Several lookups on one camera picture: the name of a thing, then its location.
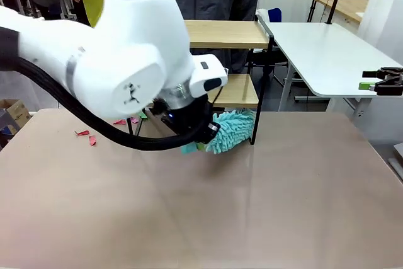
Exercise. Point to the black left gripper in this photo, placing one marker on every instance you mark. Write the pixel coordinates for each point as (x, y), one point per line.
(185, 117)

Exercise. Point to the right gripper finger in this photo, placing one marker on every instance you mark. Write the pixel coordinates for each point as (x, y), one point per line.
(387, 89)
(387, 73)

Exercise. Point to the teal chenille duster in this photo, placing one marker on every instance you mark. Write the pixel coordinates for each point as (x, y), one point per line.
(234, 132)

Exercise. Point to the green paper scrap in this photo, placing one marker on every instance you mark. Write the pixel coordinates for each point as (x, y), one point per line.
(143, 115)

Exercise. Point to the magenta paper scrap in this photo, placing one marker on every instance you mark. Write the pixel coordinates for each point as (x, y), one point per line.
(134, 120)

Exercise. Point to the red bent paper scrap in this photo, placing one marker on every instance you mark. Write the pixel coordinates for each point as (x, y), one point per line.
(120, 122)

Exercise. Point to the red curled paper strip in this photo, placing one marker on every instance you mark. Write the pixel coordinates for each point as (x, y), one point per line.
(93, 140)

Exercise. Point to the long red paper strip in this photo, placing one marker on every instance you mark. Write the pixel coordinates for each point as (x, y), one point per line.
(82, 133)

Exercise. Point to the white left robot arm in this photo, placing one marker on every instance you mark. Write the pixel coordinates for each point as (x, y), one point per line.
(126, 45)

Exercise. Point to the large white table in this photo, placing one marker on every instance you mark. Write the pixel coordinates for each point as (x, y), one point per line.
(324, 54)

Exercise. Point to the wooden background table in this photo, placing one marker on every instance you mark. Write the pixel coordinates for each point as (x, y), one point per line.
(346, 7)

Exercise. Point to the blue chair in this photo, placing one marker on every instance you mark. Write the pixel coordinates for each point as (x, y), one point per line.
(275, 15)

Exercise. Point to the white cloth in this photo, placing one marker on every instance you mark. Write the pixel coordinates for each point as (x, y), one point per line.
(262, 14)

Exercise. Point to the two-tier wooden shelf black frame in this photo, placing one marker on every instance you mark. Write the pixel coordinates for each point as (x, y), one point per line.
(233, 34)

